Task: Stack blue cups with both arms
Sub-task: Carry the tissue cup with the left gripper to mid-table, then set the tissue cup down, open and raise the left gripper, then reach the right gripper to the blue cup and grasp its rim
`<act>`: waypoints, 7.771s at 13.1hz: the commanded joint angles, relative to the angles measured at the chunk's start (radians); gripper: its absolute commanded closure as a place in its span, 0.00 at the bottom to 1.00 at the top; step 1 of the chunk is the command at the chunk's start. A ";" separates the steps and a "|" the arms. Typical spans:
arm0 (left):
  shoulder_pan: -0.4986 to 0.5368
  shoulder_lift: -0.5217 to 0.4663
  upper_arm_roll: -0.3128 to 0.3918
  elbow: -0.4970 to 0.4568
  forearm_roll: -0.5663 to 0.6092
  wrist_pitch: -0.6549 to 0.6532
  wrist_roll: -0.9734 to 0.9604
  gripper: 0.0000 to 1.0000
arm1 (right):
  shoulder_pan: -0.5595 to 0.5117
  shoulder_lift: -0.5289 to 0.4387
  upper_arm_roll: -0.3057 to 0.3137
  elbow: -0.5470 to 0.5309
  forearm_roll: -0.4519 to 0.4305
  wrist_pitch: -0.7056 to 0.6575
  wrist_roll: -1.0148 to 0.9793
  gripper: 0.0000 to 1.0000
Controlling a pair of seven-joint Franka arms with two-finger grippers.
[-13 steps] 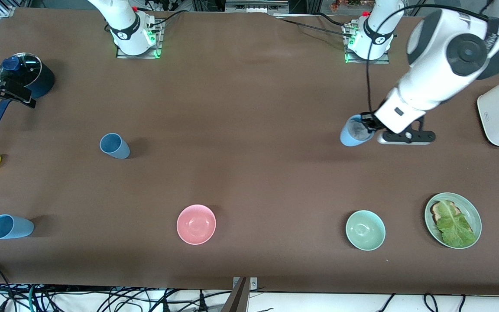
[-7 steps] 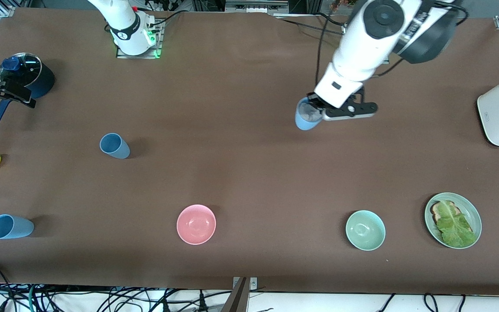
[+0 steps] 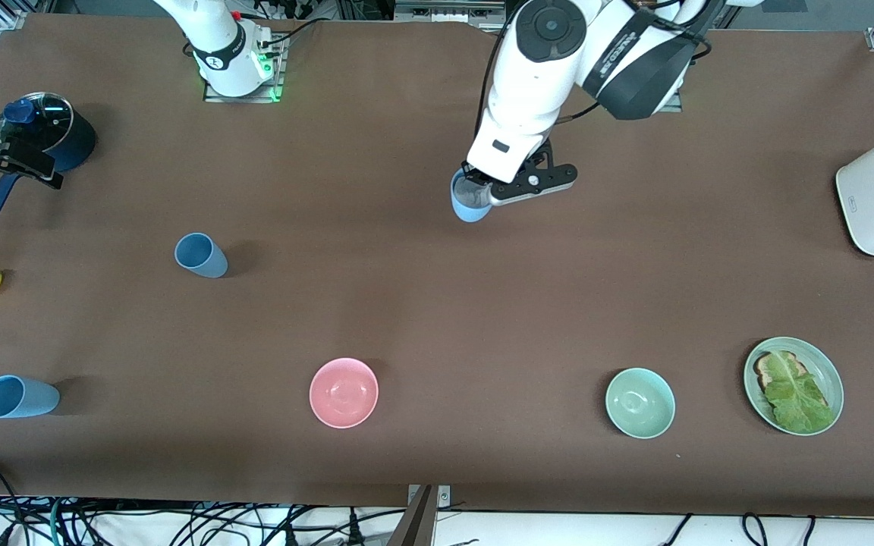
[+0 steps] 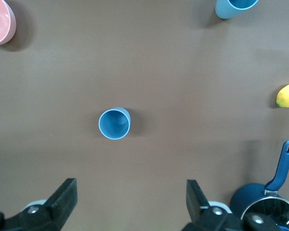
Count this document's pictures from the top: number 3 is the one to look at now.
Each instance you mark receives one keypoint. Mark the blue cup holding paper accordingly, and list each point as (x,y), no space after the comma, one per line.
(471,214)

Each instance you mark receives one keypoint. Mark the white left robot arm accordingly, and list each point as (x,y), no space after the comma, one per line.
(528,76)

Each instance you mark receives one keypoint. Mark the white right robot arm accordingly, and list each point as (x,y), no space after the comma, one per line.
(221,45)

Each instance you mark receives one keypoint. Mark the glass lid with blue knob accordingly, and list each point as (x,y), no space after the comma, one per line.
(42,117)

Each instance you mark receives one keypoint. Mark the dark blue saucepan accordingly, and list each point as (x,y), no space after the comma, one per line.
(77,148)

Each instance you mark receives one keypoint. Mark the grey power strip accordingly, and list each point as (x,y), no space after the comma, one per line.
(444,9)

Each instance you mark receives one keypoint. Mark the pale green bowl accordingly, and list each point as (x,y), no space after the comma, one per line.
(639,403)

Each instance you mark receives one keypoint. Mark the pink bowl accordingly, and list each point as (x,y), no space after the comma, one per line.
(344,394)

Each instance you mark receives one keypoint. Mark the toasted bread slice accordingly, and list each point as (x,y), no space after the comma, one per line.
(763,371)

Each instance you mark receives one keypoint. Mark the green lettuce leaf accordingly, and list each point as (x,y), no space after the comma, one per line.
(797,398)

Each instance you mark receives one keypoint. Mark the pale green plate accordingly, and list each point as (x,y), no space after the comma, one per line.
(824,371)

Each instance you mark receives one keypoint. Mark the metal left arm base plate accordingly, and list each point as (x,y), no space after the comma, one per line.
(676,105)

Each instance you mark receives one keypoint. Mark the metal table edge bracket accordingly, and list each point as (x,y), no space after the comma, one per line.
(443,495)

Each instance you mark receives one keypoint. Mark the dark camera mount pole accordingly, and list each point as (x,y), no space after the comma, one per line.
(414,527)

